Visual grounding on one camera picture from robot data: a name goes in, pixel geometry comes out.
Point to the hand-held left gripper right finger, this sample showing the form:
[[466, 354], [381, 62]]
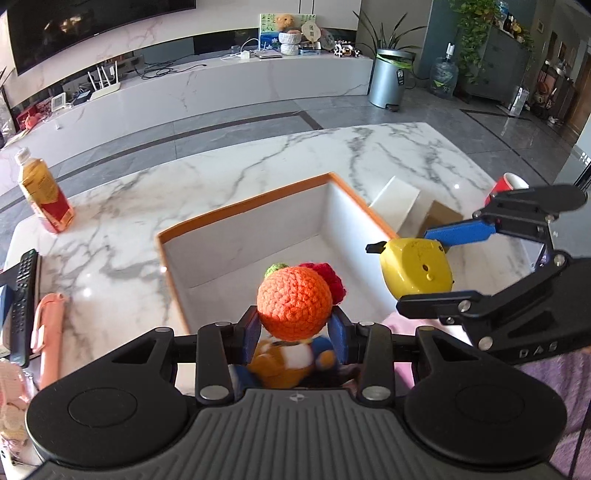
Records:
[[339, 339]]

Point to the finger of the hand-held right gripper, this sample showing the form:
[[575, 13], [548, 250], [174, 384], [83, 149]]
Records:
[[461, 233], [438, 304]]

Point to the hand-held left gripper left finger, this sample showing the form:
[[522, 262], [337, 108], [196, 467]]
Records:
[[251, 332]]

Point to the yellow toy duck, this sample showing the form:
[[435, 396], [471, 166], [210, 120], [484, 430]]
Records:
[[415, 267]]

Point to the brown bear plush toy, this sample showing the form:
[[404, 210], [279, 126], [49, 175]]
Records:
[[277, 369]]

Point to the orange and red crochet charm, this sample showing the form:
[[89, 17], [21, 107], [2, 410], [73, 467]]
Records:
[[293, 300]]

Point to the white box with orange rim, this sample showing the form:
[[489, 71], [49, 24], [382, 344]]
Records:
[[221, 258]]

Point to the brown cardboard box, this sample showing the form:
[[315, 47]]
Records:
[[441, 219]]

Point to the red cup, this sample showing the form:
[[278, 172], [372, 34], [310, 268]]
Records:
[[501, 187]]

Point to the white rectangular box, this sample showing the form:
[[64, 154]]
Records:
[[395, 198]]

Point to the clear water jug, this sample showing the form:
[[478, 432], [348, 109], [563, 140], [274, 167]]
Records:
[[443, 78]]

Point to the silver pot with green plant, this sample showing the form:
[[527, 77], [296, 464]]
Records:
[[385, 83]]

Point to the grey sideboard cabinet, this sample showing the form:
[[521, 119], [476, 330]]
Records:
[[503, 60]]

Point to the pink handheld stick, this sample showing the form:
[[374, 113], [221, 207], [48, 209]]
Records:
[[51, 332]]

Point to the trailing green houseplant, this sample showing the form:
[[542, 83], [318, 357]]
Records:
[[475, 27]]

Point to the black and white cow figurine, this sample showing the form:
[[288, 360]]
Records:
[[346, 50]]

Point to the black remote control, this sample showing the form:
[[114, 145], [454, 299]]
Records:
[[23, 304]]

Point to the white marble media cabinet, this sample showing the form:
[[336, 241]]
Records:
[[231, 87]]

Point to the orange drink bottle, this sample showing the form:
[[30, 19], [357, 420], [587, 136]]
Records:
[[44, 194]]

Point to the speckled white pot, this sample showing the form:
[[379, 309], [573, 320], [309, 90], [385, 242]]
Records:
[[291, 46]]

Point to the flat silver box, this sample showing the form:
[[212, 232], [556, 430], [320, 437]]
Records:
[[270, 54]]

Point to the painted picture with bear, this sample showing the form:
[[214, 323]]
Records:
[[270, 32]]

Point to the white wifi router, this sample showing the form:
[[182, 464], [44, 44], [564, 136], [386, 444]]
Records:
[[108, 90]]

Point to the small white desk display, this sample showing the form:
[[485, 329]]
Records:
[[59, 101]]

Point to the small pink toy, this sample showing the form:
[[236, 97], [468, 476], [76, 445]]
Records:
[[33, 121]]

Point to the black television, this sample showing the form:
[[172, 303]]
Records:
[[92, 27]]

